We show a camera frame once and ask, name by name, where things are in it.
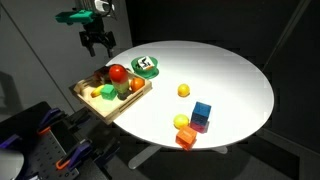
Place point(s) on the wooden tray box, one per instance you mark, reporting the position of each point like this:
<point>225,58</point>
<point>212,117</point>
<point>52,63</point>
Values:
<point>103,100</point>

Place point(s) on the yellow banana toy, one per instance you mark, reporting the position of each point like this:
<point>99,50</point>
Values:
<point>96,92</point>

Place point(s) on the orange fruit toy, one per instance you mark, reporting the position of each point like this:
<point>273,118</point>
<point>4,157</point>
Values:
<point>136,84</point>

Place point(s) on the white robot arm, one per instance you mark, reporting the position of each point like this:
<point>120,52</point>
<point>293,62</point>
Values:
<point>101,8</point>

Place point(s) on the purple orange clamp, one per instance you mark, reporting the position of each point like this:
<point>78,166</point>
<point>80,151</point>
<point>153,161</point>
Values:
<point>49,118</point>
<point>72,159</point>

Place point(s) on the green bowl with saucer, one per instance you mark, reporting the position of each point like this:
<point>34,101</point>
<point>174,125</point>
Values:
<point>147,74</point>

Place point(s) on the yellow-orange ball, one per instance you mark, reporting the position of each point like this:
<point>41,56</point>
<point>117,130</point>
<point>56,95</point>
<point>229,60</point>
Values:
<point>183,90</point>

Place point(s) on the black and white cube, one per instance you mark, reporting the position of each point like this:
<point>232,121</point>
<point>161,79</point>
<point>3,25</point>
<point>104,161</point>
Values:
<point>145,63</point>

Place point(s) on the blue cube block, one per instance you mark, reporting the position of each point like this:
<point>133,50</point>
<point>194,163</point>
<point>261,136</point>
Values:
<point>201,113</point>

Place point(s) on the purple orange clamp rear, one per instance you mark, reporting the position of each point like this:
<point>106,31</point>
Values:
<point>49,118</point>

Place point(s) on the purple orange clamp front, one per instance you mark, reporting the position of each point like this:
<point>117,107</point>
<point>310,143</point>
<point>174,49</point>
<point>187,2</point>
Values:
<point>72,159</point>

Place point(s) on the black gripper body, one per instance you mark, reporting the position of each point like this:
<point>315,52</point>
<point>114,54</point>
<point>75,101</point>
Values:
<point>94,33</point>

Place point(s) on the orange cube block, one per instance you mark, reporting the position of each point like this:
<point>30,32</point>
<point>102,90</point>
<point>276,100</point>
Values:
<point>186,137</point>

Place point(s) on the green cube block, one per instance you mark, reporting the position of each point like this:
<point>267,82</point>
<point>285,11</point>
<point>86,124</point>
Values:
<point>108,92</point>

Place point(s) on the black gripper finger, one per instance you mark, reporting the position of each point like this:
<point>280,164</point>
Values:
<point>110,52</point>
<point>91,51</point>

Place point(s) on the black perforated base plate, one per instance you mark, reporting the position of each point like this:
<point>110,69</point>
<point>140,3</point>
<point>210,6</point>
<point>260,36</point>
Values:
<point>41,158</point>

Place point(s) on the yellow ball near blocks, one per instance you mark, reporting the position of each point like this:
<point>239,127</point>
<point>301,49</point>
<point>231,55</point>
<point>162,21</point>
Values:
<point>180,120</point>

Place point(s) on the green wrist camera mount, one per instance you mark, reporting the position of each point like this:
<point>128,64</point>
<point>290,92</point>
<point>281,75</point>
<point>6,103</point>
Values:
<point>71,17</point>

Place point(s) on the grey rounded robot base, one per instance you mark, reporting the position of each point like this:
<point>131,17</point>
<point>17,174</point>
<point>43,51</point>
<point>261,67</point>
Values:
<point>11,163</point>

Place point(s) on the pink flat block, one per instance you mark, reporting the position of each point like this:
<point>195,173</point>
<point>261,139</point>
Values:
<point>199,128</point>

